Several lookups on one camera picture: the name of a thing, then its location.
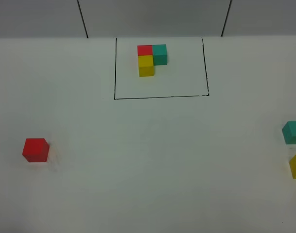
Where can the yellow template block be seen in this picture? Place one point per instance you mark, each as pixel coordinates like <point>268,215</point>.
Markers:
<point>146,66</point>

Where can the green template block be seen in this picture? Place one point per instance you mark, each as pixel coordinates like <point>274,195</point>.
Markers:
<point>160,56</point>

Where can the red template block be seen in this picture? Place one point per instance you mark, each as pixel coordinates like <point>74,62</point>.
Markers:
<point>144,50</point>

